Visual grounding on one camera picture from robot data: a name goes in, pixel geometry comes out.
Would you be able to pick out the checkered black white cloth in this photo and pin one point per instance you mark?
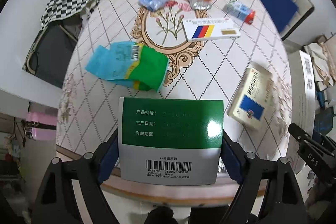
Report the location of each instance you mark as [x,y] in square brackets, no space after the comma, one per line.
[57,10]

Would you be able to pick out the cyan green snack bag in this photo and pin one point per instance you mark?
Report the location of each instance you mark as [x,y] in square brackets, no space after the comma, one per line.
[129,64]

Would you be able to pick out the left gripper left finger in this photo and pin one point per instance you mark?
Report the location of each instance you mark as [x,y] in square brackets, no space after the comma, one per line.
[56,201]

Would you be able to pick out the patterned tablecloth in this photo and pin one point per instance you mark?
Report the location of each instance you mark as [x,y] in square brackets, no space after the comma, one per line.
[208,70]

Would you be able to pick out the silver foil wrapper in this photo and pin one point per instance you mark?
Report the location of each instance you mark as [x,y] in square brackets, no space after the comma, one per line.
[199,4]

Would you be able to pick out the green white medicine box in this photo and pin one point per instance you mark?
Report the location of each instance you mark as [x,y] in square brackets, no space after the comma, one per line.
[170,142]

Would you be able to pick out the pink suitcase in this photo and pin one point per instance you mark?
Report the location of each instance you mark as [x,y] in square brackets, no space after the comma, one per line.
[40,126]

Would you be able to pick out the white box with qr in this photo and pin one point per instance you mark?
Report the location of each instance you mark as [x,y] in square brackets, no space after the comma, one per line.
[303,91]

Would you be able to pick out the red blue milk carton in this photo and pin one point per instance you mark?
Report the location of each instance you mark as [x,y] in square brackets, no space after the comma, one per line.
[240,11]

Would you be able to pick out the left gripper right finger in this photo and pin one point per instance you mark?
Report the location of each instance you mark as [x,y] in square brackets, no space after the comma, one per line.
[282,203]

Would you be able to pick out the cream blue medicine box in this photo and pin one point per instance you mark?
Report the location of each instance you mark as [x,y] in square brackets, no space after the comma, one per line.
[253,97]

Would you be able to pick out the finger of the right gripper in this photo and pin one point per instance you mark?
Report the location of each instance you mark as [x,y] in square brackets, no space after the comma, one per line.
[298,133]

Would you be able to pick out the blue white plastic wrapper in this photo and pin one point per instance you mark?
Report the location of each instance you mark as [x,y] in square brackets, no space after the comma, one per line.
[152,5]

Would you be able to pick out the white box coloured stripes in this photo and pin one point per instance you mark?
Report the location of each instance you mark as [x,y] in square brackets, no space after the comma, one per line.
[203,29]

